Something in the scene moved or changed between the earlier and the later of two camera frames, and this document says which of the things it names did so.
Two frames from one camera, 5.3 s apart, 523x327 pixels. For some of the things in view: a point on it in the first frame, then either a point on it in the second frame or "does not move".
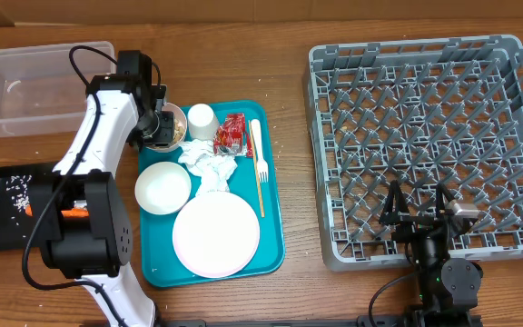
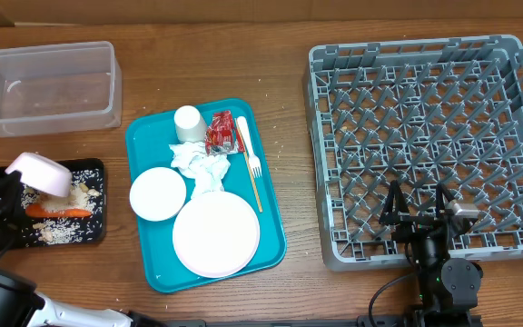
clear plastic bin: [34, 90] does not move
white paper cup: [202, 122] -> [190, 124]
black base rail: [368, 321] does not move
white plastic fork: [261, 165] -> [253, 161]
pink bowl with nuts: [180, 127] -> [43, 173]
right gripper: [395, 212] does not move
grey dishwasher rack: [466, 113] does not move
